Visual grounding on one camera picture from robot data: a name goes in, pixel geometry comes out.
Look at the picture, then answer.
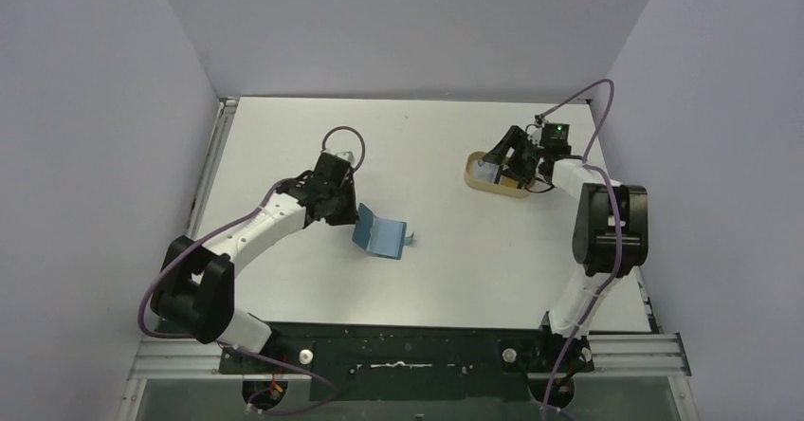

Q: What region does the purple white credit card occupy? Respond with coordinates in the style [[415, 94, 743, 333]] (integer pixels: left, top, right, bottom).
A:
[[470, 160, 500, 184]]

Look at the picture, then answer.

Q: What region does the blue leather card holder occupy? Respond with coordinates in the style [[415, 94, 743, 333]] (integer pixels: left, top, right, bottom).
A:
[[352, 204, 415, 260]]

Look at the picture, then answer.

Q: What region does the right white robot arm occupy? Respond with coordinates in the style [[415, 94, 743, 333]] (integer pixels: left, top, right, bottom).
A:
[[479, 122, 649, 371]]

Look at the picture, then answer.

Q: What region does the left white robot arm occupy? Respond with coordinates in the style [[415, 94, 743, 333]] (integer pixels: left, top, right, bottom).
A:
[[143, 152, 357, 373]]

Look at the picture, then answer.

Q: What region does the beige oval tray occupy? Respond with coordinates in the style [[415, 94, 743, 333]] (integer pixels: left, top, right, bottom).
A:
[[464, 151, 530, 198]]

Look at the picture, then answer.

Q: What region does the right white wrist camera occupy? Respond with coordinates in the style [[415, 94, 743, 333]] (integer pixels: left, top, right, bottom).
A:
[[531, 115, 548, 141]]

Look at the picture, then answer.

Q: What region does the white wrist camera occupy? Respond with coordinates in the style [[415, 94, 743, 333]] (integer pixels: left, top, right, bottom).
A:
[[531, 115, 548, 141], [334, 151, 356, 164]]

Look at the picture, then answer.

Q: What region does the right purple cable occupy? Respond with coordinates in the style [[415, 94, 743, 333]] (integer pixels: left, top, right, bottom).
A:
[[534, 79, 624, 421]]

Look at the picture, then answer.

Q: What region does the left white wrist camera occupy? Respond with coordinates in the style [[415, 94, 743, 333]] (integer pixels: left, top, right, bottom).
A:
[[334, 151, 356, 164]]

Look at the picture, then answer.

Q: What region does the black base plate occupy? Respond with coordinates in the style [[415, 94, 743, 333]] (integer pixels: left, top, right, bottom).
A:
[[219, 322, 594, 415]]

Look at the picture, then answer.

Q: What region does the aluminium rail frame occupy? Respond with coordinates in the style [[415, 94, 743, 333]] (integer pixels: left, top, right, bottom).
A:
[[116, 98, 692, 421]]

